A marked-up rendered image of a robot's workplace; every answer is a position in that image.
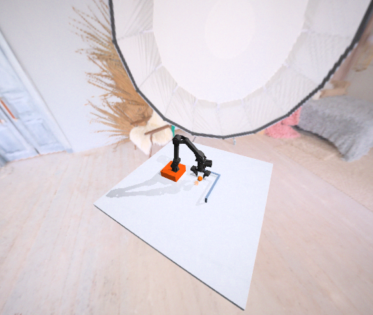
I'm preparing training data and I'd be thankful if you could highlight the clear low corner wall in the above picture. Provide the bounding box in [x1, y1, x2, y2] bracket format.
[208, 173, 221, 201]

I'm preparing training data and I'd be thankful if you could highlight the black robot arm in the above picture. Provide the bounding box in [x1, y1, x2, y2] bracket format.
[170, 135, 212, 173]

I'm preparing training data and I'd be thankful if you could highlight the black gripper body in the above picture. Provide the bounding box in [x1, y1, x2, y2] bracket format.
[190, 165, 211, 177]

